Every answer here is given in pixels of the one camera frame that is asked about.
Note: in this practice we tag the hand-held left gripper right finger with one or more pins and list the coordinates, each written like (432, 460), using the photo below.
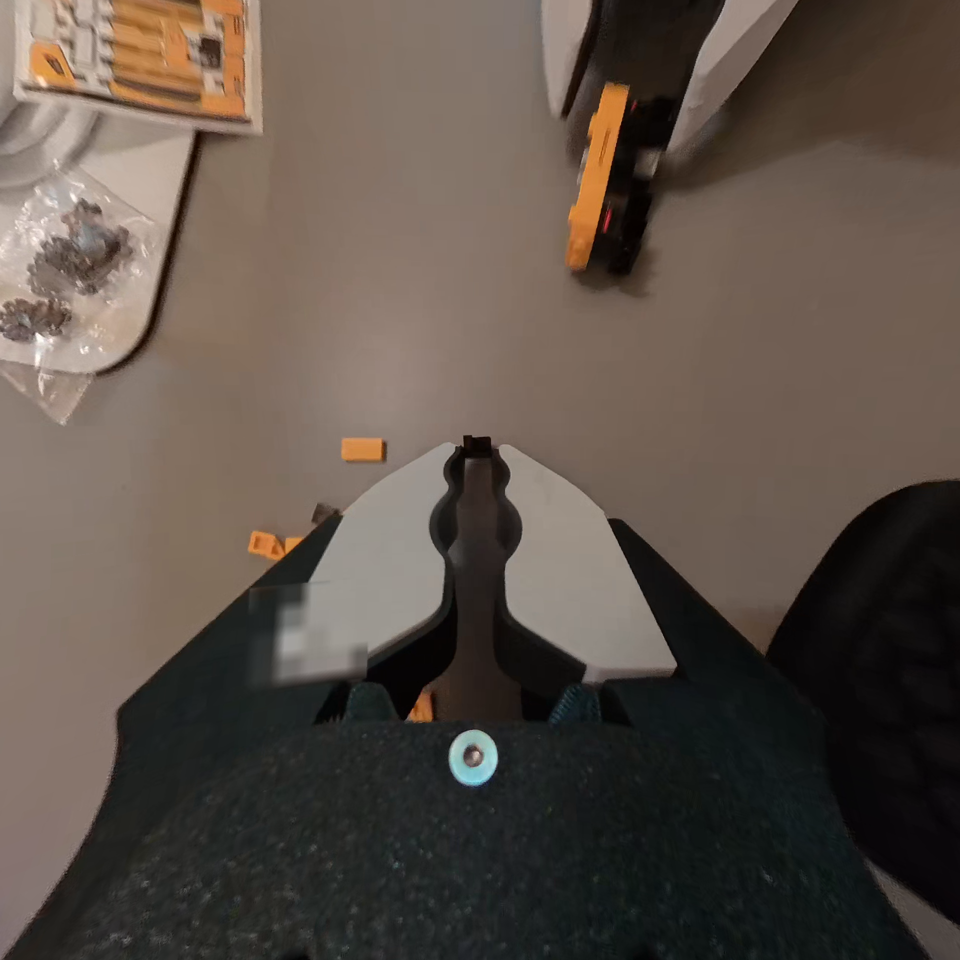
(585, 577)

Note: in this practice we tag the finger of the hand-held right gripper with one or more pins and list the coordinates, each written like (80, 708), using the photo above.
(559, 45)
(735, 52)

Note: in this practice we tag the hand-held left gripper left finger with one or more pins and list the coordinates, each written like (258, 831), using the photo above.
(390, 547)

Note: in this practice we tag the small black lego piece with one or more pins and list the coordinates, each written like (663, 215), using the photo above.
(477, 445)

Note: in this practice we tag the orange black lego car section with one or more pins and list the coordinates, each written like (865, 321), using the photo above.
(592, 180)

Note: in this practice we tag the pile of small lego pieces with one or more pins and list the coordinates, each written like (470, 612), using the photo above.
(262, 544)

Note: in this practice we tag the plastic bag with lego pieces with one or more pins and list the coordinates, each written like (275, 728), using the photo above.
(67, 262)

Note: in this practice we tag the white rounded board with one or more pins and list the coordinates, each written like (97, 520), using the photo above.
(165, 225)

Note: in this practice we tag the orange sticker sheet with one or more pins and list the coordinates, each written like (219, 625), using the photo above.
(150, 60)

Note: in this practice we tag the white round stand base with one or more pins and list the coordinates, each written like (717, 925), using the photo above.
(34, 142)

